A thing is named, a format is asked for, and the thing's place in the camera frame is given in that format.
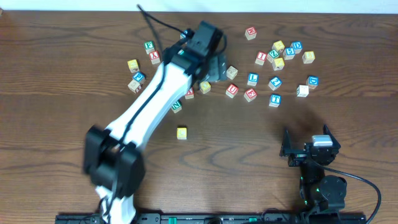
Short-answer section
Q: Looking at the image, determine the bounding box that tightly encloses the blue 2 block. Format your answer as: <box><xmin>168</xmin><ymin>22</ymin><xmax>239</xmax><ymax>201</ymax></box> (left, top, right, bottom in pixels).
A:
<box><xmin>269</xmin><ymin>77</ymin><xmax>282</xmax><ymax>91</ymax></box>

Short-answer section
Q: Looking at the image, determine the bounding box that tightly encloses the blue X block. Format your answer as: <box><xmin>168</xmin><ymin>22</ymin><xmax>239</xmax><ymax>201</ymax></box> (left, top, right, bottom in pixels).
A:
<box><xmin>180</xmin><ymin>29</ymin><xmax>194</xmax><ymax>39</ymax></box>

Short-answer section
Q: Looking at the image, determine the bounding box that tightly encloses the yellow block far left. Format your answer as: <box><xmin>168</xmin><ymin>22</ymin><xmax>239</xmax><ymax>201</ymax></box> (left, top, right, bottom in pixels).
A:
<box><xmin>127</xmin><ymin>59</ymin><xmax>140</xmax><ymax>73</ymax></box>

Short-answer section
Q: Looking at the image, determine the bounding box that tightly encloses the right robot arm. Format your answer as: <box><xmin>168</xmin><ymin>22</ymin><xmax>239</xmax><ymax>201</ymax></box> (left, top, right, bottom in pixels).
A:
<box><xmin>279</xmin><ymin>125</ymin><xmax>347</xmax><ymax>223</ymax></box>

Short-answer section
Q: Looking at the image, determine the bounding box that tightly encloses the red I block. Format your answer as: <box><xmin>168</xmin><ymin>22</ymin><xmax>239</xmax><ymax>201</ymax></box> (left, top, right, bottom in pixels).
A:
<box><xmin>255</xmin><ymin>51</ymin><xmax>267</xmax><ymax>66</ymax></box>

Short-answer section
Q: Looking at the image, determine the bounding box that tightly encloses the red E block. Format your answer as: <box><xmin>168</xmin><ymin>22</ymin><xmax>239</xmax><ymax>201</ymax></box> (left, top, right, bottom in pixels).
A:
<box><xmin>244</xmin><ymin>88</ymin><xmax>257</xmax><ymax>102</ymax></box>

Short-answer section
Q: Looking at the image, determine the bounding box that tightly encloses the green N block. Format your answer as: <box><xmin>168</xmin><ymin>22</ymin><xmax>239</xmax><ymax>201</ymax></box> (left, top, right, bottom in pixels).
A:
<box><xmin>171</xmin><ymin>100</ymin><xmax>182</xmax><ymax>113</ymax></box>

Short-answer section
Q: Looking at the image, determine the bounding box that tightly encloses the yellow block below Z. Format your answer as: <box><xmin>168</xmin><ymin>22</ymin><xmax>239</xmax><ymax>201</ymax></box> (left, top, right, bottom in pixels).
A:
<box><xmin>272</xmin><ymin>58</ymin><xmax>285</xmax><ymax>71</ymax></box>

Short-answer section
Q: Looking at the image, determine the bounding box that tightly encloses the white picture block middle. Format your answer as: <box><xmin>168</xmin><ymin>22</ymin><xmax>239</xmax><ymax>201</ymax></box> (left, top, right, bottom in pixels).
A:
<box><xmin>226</xmin><ymin>65</ymin><xmax>238</xmax><ymax>80</ymax></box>

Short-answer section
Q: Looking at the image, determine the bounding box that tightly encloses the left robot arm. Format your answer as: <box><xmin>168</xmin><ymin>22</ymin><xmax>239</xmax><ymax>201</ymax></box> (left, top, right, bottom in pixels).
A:
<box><xmin>83</xmin><ymin>21</ymin><xmax>227</xmax><ymax>223</ymax></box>

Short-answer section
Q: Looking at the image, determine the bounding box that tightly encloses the red Y block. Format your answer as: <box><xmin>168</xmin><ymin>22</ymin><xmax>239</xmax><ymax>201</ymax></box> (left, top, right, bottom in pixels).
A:
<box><xmin>149</xmin><ymin>51</ymin><xmax>160</xmax><ymax>65</ymax></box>

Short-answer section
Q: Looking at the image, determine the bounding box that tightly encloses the blue T block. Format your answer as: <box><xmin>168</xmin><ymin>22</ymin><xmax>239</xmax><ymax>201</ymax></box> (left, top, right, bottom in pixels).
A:
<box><xmin>269</xmin><ymin>94</ymin><xmax>282</xmax><ymax>107</ymax></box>

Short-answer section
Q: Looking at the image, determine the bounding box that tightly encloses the blue d block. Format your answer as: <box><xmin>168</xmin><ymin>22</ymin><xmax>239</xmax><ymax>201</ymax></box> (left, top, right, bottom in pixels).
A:
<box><xmin>306</xmin><ymin>76</ymin><xmax>319</xmax><ymax>89</ymax></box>
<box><xmin>290</xmin><ymin>41</ymin><xmax>303</xmax><ymax>54</ymax></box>

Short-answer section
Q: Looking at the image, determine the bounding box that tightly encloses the white block right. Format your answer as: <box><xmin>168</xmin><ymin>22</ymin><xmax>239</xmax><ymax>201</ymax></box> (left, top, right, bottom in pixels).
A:
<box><xmin>297</xmin><ymin>85</ymin><xmax>309</xmax><ymax>97</ymax></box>

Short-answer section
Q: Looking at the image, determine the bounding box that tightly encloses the blue L block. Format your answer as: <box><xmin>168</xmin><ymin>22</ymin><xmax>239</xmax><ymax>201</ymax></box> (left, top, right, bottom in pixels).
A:
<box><xmin>247</xmin><ymin>73</ymin><xmax>259</xmax><ymax>86</ymax></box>

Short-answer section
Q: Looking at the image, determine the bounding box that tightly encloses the yellow block upper right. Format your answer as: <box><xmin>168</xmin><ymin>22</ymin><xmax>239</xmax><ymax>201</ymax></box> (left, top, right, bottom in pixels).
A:
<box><xmin>272</xmin><ymin>40</ymin><xmax>285</xmax><ymax>53</ymax></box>

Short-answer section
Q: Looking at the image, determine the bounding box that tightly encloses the yellow 8 block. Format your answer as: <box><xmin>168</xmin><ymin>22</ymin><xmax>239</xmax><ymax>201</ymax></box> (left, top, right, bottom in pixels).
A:
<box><xmin>302</xmin><ymin>51</ymin><xmax>315</xmax><ymax>64</ymax></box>

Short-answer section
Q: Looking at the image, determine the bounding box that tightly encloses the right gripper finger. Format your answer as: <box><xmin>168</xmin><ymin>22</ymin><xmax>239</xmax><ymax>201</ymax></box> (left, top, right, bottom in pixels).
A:
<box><xmin>323</xmin><ymin>124</ymin><xmax>336</xmax><ymax>142</ymax></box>
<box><xmin>279</xmin><ymin>128</ymin><xmax>293</xmax><ymax>157</ymax></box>

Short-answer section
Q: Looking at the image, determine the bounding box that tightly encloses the green Z block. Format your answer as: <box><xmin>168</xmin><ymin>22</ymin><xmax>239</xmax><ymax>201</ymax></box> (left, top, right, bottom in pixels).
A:
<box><xmin>267</xmin><ymin>49</ymin><xmax>280</xmax><ymax>63</ymax></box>

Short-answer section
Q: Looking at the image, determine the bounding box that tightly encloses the red block top right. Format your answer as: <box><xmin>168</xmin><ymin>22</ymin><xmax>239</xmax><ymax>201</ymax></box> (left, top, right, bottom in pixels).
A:
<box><xmin>245</xmin><ymin>27</ymin><xmax>257</xmax><ymax>40</ymax></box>

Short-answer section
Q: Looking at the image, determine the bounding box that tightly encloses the blue 5 block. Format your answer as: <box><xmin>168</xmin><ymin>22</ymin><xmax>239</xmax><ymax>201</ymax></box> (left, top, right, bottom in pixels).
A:
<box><xmin>283</xmin><ymin>47</ymin><xmax>295</xmax><ymax>60</ymax></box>

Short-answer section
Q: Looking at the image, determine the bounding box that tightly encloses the blue P block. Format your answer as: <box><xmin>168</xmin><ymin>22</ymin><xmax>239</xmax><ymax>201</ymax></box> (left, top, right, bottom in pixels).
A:
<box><xmin>132</xmin><ymin>72</ymin><xmax>146</xmax><ymax>84</ymax></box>

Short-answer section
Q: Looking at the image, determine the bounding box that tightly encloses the yellow C block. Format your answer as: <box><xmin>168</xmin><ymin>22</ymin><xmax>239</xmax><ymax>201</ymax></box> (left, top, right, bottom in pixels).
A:
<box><xmin>177</xmin><ymin>127</ymin><xmax>187</xmax><ymax>140</ymax></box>

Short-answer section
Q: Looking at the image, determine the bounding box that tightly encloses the blue D block upper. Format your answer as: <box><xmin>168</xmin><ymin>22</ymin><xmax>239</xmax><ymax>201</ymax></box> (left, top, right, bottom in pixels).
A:
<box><xmin>290</xmin><ymin>41</ymin><xmax>303</xmax><ymax>54</ymax></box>

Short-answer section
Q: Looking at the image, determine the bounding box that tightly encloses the blue D block right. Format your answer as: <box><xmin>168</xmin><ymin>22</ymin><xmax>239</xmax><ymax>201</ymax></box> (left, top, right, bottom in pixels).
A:
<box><xmin>306</xmin><ymin>76</ymin><xmax>319</xmax><ymax>89</ymax></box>

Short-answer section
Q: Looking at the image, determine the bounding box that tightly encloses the yellow O block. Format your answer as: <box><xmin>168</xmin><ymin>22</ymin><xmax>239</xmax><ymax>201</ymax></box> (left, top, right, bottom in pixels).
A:
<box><xmin>199</xmin><ymin>81</ymin><xmax>211</xmax><ymax>94</ymax></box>

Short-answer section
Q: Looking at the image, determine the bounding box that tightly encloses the red U block lower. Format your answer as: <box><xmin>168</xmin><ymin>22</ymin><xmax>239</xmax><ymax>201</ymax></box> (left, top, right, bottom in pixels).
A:
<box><xmin>226</xmin><ymin>83</ymin><xmax>239</xmax><ymax>98</ymax></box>

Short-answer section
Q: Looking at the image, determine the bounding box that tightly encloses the green F block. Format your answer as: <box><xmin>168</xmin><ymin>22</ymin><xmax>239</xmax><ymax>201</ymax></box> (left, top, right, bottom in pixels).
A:
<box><xmin>144</xmin><ymin>41</ymin><xmax>155</xmax><ymax>54</ymax></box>

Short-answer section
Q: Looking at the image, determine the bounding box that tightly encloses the red A block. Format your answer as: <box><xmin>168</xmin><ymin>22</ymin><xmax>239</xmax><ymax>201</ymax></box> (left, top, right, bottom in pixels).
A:
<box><xmin>185</xmin><ymin>87</ymin><xmax>194</xmax><ymax>100</ymax></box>

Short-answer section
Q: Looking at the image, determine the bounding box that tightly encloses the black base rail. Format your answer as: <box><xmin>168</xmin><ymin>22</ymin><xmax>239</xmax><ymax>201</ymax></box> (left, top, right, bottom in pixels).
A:
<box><xmin>55</xmin><ymin>212</ymin><xmax>367</xmax><ymax>224</ymax></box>

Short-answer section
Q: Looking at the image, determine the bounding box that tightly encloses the white red block left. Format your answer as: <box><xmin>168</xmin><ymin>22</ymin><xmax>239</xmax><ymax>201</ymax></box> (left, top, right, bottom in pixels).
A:
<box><xmin>127</xmin><ymin>80</ymin><xmax>142</xmax><ymax>93</ymax></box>

